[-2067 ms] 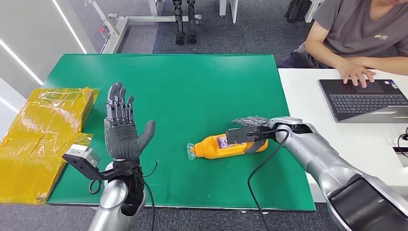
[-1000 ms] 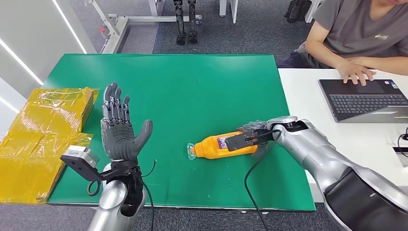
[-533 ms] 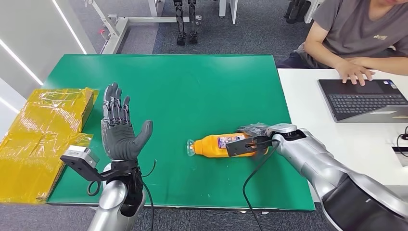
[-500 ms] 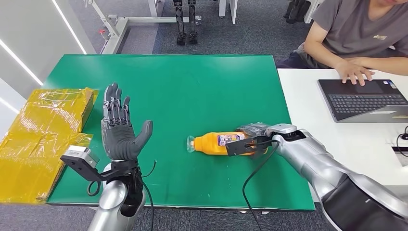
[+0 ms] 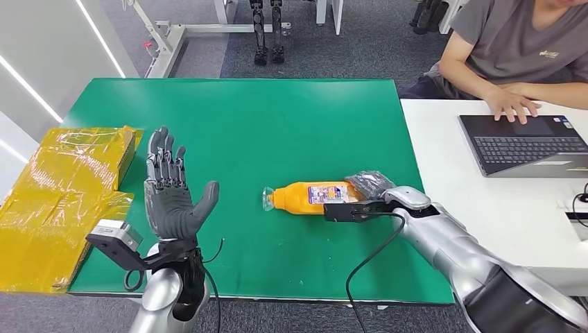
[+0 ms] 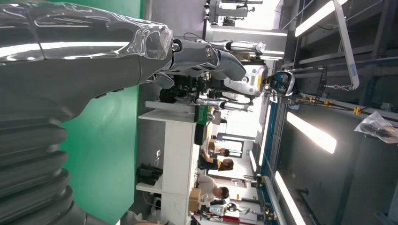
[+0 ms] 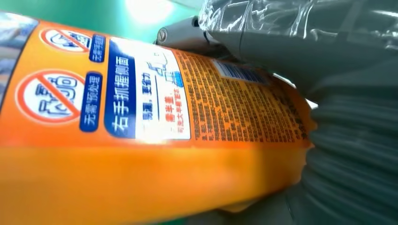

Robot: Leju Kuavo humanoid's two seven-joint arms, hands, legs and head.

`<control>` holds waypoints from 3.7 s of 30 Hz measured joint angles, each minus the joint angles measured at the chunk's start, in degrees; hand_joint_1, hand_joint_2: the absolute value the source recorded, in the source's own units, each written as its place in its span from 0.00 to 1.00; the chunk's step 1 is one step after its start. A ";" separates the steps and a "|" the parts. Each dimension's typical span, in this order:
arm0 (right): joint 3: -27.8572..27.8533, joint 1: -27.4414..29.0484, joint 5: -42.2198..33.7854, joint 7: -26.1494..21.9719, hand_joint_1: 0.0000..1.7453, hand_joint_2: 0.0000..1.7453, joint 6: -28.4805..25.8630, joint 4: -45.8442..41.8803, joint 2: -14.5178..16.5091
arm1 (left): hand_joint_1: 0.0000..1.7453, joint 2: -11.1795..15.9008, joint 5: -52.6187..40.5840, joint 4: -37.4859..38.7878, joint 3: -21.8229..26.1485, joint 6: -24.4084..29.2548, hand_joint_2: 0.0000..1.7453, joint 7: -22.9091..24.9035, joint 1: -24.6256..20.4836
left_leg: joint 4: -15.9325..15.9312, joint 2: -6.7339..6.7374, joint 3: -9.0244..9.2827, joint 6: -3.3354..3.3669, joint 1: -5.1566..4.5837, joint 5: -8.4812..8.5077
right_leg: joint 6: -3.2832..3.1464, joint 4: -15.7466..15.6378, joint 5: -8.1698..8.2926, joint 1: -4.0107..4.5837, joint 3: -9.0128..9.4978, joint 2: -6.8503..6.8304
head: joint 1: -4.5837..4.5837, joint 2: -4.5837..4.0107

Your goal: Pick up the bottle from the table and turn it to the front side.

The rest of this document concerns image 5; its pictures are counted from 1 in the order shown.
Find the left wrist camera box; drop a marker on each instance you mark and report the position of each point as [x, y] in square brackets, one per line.
[115, 234]

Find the yellow taped cardboard box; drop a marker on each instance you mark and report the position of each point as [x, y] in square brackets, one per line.
[59, 193]

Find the person's left forearm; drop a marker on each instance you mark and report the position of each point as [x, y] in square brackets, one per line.
[551, 92]

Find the white metal stand frame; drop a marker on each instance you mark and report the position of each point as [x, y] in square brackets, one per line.
[167, 39]

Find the green table mat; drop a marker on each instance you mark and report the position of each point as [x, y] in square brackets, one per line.
[275, 128]

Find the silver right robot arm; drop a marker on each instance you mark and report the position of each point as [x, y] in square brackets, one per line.
[450, 243]

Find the black robot leg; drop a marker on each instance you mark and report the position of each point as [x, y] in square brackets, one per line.
[277, 32]
[260, 32]

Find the orange juice bottle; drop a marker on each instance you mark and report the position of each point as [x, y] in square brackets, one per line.
[294, 200]

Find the person's right hand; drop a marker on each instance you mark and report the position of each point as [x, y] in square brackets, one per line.
[512, 108]

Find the person's right forearm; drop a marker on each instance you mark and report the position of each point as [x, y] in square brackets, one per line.
[464, 78]

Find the white desk socket box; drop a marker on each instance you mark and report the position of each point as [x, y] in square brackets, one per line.
[579, 225]

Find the person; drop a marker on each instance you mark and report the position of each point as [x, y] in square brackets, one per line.
[505, 41]

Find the white slanted furniture leg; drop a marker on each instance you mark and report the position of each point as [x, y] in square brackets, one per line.
[452, 16]

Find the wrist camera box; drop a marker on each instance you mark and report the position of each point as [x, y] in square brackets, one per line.
[344, 212]
[115, 234]

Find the dark grey laptop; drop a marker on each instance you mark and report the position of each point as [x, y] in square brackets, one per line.
[519, 147]

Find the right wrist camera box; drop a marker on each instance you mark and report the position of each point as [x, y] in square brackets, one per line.
[344, 212]

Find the white desk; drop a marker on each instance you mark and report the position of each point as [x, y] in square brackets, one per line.
[482, 220]

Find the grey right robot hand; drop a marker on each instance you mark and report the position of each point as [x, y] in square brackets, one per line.
[369, 184]

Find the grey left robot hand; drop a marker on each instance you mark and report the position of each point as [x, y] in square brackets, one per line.
[170, 211]

